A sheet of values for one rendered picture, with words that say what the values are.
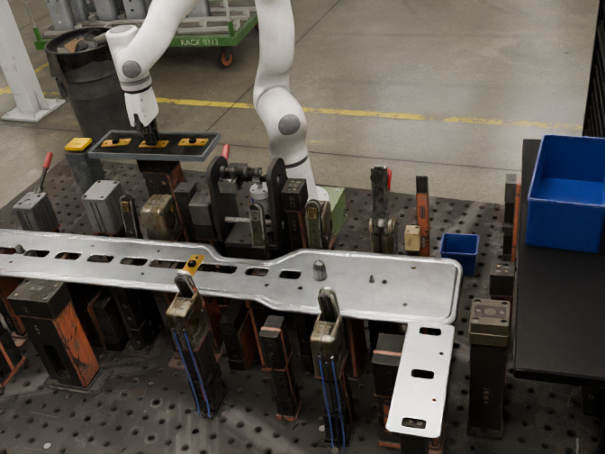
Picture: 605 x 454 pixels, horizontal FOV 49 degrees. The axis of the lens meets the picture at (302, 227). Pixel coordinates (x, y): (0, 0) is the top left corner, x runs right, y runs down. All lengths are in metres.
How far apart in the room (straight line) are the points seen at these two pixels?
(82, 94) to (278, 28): 2.80
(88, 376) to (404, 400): 0.94
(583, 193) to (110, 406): 1.34
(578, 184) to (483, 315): 0.59
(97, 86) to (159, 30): 2.75
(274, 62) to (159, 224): 0.55
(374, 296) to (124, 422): 0.73
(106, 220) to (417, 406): 1.04
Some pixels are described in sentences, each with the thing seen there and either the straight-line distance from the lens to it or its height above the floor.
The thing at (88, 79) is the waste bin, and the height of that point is 0.53.
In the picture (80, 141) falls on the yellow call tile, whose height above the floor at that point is 1.16.
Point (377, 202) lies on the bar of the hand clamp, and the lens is 1.63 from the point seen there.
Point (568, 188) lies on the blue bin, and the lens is 1.85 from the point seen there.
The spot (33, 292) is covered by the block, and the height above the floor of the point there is 1.03.
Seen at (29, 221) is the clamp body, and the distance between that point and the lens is 2.12.
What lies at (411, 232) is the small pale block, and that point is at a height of 1.06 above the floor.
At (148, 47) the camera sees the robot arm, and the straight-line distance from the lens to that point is 1.78.
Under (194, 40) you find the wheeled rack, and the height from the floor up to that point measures 0.26.
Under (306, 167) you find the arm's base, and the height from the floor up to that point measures 0.97.
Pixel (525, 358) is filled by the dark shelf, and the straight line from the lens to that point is 1.38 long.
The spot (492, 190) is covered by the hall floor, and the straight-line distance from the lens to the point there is 3.72.
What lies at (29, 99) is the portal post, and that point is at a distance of 5.62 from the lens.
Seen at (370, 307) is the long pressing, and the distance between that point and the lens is 1.52.
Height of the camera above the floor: 2.03
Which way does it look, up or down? 35 degrees down
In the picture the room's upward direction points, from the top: 9 degrees counter-clockwise
